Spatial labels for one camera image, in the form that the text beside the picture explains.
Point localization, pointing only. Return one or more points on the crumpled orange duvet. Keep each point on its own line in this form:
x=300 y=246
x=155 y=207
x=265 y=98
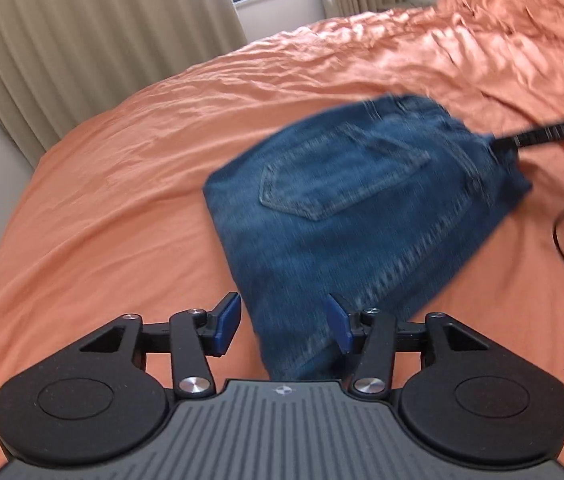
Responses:
x=521 y=25

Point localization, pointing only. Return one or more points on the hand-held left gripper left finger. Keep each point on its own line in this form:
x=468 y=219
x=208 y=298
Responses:
x=227 y=322

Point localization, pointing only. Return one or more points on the blue denim pants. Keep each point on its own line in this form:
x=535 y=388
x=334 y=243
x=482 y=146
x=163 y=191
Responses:
x=351 y=210

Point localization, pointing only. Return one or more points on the wide beige curtain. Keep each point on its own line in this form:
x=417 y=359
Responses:
x=87 y=35

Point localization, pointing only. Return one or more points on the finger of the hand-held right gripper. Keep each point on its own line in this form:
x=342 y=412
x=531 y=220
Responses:
x=541 y=136

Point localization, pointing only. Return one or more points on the orange bed sheet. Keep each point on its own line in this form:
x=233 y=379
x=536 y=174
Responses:
x=112 y=200

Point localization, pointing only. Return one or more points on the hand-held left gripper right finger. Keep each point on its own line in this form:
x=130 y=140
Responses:
x=339 y=322

